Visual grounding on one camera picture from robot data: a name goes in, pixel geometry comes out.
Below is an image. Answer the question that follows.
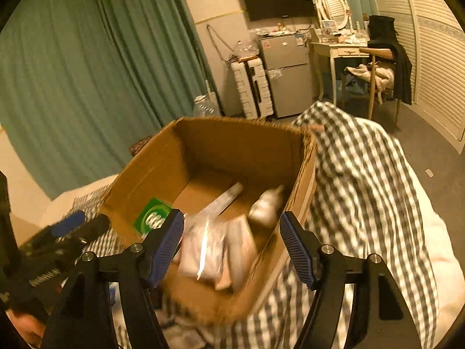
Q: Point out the green white medicine box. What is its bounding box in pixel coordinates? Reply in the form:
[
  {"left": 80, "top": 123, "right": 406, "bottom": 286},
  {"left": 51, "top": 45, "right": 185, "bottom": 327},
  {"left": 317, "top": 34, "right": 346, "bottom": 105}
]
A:
[{"left": 133, "top": 198, "right": 172, "bottom": 239}]

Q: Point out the clear floss pick jar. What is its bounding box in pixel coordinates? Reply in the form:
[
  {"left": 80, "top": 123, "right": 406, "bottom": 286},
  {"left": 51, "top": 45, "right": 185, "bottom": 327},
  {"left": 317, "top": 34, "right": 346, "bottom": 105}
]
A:
[{"left": 248, "top": 185, "right": 285, "bottom": 229}]

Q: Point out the person's left hand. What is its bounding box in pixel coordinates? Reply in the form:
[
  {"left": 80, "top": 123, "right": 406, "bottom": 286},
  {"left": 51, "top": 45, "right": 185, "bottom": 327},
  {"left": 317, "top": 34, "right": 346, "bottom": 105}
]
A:
[{"left": 6, "top": 310, "right": 46, "bottom": 348}]

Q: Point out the grey checkered bed cloth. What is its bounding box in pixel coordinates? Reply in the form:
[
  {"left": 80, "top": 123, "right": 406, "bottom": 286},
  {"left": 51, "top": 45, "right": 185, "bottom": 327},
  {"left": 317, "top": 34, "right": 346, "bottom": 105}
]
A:
[{"left": 72, "top": 102, "right": 439, "bottom": 348}]

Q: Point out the dark blue packaged item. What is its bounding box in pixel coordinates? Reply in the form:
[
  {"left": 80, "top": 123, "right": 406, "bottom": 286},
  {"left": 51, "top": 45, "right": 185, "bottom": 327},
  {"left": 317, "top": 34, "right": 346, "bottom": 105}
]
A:
[{"left": 178, "top": 182, "right": 244, "bottom": 283}]

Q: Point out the patterned brown bag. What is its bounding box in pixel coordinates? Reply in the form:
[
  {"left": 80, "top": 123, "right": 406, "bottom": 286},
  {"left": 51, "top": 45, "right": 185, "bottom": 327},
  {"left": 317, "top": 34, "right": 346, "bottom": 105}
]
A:
[{"left": 129, "top": 136, "right": 152, "bottom": 157}]

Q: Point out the brown cardboard box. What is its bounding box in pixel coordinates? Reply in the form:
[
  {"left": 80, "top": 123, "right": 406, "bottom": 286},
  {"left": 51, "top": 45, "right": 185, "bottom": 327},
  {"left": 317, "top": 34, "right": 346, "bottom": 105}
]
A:
[{"left": 100, "top": 117, "right": 317, "bottom": 325}]

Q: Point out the large water bottle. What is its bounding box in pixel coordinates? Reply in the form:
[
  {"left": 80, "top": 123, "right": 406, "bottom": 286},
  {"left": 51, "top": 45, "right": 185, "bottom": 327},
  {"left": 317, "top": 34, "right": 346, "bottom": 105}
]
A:
[{"left": 193, "top": 95, "right": 221, "bottom": 117}]

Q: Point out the wooden chair with clothes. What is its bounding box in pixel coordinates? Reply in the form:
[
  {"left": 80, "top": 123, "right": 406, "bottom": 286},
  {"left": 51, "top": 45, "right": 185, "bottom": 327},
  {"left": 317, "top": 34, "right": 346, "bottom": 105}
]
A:
[{"left": 343, "top": 15, "right": 412, "bottom": 119}]

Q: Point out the white suitcase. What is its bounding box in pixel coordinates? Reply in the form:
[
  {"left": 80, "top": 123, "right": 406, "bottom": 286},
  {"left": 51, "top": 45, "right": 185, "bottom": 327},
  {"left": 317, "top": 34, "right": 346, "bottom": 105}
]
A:
[{"left": 230, "top": 58, "right": 274, "bottom": 119}]

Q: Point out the silver mini fridge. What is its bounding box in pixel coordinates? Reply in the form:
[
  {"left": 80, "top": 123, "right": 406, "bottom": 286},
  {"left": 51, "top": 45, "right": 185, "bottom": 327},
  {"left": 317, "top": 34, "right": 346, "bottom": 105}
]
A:
[{"left": 259, "top": 33, "right": 315, "bottom": 118}]

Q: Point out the white dressing table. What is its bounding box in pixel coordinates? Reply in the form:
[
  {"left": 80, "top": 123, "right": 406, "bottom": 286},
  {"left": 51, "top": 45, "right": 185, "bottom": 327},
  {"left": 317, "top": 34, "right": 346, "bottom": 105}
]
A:
[{"left": 310, "top": 42, "right": 369, "bottom": 105}]

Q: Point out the white louvered wardrobe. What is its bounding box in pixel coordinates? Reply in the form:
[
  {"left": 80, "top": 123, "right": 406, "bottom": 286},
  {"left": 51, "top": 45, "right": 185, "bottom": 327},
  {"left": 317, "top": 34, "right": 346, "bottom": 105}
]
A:
[{"left": 375, "top": 0, "right": 464, "bottom": 153}]

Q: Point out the oval white mirror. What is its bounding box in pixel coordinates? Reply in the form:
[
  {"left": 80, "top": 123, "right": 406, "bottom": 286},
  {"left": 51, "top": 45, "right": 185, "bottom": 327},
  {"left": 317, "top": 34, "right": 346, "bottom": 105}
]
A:
[{"left": 317, "top": 0, "right": 348, "bottom": 30}]

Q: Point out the black wall television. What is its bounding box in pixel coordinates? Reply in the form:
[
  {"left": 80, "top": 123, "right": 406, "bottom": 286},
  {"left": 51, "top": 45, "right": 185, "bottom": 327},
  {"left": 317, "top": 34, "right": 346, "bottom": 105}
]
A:
[{"left": 244, "top": 0, "right": 317, "bottom": 21}]

